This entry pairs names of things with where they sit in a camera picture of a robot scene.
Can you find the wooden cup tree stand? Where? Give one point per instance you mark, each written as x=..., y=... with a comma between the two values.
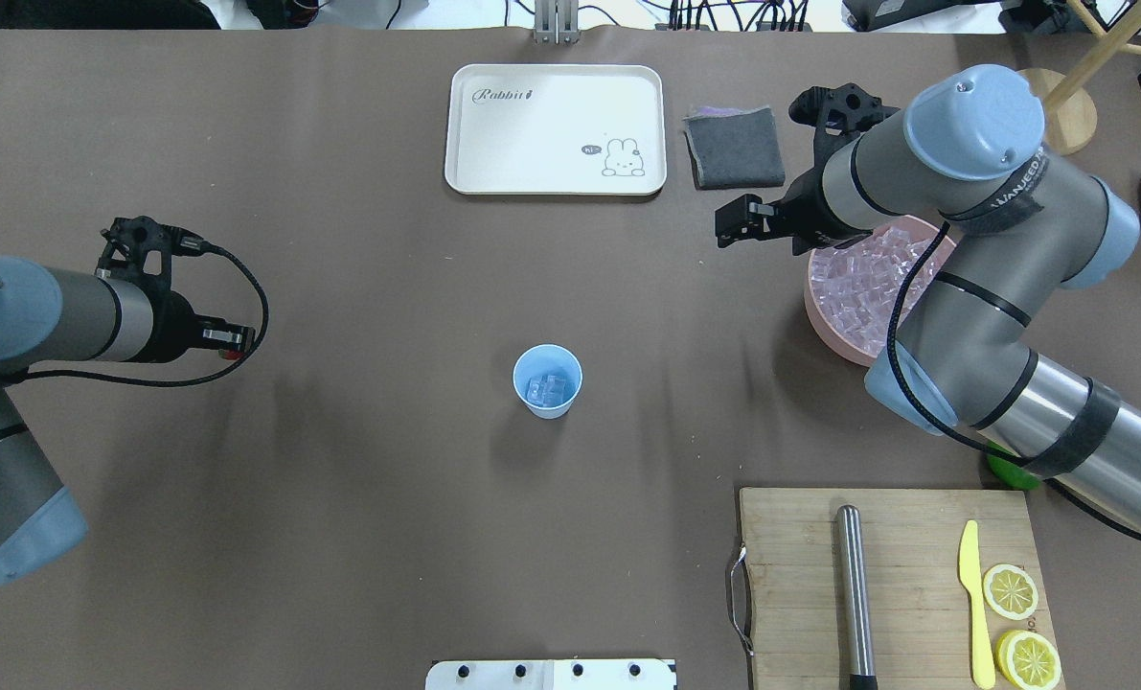
x=1070, y=114

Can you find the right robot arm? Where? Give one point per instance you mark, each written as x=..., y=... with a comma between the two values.
x=1028, y=222

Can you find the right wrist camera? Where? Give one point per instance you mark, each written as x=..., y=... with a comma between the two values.
x=838, y=116

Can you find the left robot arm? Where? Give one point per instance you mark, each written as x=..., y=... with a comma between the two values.
x=50, y=321

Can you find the lemon half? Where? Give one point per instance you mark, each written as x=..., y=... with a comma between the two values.
x=1028, y=660

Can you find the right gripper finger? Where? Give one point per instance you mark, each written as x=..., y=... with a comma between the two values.
x=729, y=231
x=746, y=205

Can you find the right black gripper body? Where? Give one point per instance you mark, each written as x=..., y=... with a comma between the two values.
x=802, y=207

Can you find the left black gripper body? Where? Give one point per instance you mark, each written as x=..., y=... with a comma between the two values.
x=173, y=329

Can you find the cream rabbit tray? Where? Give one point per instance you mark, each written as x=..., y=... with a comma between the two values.
x=556, y=130

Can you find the green lime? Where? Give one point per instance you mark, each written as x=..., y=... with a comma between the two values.
x=1007, y=472

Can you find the steel muddler black tip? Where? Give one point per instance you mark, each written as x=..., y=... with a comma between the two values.
x=856, y=615

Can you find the wooden cutting board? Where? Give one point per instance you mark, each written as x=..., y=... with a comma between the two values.
x=920, y=612

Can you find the pink bowl of ice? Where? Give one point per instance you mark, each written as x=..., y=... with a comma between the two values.
x=850, y=293

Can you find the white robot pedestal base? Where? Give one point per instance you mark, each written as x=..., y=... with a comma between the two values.
x=568, y=673

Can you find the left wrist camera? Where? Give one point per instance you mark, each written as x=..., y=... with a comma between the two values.
x=140, y=251

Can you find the yellow plastic knife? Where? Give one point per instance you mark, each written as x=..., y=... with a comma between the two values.
x=983, y=672

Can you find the light blue cup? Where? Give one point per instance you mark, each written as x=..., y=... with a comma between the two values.
x=539, y=361

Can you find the lemon slice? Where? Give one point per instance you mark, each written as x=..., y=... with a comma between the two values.
x=1010, y=591

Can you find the aluminium frame post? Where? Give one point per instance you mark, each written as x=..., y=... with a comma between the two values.
x=556, y=22

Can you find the grey folded cloth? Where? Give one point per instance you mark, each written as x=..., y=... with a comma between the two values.
x=734, y=148

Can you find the clear ice cube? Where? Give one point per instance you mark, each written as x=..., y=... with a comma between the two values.
x=535, y=392
x=557, y=387

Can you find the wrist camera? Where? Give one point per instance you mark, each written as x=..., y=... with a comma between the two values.
x=140, y=251
x=838, y=116

